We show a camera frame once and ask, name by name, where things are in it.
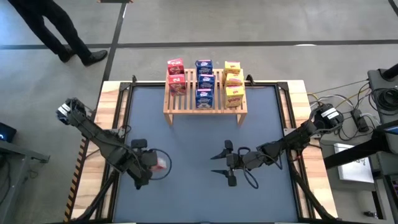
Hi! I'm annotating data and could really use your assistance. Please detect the blue Frosted Flakes cereal box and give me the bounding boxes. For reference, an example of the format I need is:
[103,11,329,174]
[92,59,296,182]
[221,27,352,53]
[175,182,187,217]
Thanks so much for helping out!
[197,73,216,90]
[195,88,215,110]
[195,59,214,75]

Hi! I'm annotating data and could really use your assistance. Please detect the yellow Corn Pops cereal box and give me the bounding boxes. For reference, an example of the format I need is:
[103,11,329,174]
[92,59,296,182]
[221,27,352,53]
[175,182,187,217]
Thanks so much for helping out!
[224,86,246,108]
[224,72,244,88]
[223,60,242,75]

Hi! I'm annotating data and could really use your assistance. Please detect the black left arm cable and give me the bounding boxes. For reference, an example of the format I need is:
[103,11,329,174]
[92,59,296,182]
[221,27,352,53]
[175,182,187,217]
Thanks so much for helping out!
[150,147,173,181]

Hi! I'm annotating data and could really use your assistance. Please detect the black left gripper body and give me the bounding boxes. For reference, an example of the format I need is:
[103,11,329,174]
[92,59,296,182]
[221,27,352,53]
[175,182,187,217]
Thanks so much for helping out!
[123,147,159,181]

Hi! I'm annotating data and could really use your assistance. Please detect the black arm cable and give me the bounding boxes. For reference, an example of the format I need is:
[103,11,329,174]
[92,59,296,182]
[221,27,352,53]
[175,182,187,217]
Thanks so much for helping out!
[150,147,173,181]
[236,146,284,190]

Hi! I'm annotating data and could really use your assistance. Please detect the black stand beam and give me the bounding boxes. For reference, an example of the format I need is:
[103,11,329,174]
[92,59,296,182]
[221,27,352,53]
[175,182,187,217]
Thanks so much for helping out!
[323,133,398,170]

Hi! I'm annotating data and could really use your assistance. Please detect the grey equipment stand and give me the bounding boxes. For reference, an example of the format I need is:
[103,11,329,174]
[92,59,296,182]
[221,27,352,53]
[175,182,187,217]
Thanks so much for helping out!
[366,63,398,131]

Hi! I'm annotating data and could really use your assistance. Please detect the blue-grey table mat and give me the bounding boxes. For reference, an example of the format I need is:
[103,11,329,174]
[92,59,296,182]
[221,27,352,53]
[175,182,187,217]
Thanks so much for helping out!
[113,85,299,223]

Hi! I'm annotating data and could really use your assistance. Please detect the grey desk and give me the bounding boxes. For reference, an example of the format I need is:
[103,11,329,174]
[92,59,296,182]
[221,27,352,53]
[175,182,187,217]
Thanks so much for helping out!
[0,139,50,224]

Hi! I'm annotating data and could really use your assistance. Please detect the white box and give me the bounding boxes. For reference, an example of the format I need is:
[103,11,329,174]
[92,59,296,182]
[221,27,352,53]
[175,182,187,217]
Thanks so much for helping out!
[333,142,376,184]

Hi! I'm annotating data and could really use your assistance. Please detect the yellow cable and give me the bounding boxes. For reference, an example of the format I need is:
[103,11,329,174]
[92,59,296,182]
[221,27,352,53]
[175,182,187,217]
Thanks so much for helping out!
[310,88,371,105]

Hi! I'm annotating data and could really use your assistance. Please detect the black device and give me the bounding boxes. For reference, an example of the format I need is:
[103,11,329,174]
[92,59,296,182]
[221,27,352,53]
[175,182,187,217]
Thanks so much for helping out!
[0,122,18,143]

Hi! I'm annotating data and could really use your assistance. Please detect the person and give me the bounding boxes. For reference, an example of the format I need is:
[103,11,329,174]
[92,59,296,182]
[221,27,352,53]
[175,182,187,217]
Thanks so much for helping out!
[7,0,109,67]

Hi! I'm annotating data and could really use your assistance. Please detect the black power strip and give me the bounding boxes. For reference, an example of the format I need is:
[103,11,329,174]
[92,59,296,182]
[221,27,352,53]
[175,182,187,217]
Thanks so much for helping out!
[351,108,371,133]

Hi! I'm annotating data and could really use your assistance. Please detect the black table frame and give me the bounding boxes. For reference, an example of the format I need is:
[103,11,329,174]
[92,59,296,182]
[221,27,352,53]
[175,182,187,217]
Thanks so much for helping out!
[93,74,338,223]

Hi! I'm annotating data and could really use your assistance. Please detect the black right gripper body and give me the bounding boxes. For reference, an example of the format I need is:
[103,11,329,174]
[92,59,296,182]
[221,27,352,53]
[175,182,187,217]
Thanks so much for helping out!
[226,151,249,175]

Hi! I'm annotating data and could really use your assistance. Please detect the coiled black cable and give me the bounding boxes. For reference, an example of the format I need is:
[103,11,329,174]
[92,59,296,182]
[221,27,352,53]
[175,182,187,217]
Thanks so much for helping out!
[369,86,398,118]

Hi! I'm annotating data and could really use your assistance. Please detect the wooden slatted shelf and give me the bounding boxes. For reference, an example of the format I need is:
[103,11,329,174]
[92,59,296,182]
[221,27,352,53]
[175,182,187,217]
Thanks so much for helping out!
[163,68,249,127]

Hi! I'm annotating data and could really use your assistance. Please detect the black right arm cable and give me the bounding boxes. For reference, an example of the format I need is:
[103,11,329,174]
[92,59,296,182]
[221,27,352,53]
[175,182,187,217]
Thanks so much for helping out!
[236,146,284,190]

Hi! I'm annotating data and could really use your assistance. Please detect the red cereal box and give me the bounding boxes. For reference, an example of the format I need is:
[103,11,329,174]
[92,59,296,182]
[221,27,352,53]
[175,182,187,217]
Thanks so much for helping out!
[152,157,169,172]
[167,58,185,75]
[167,73,187,96]

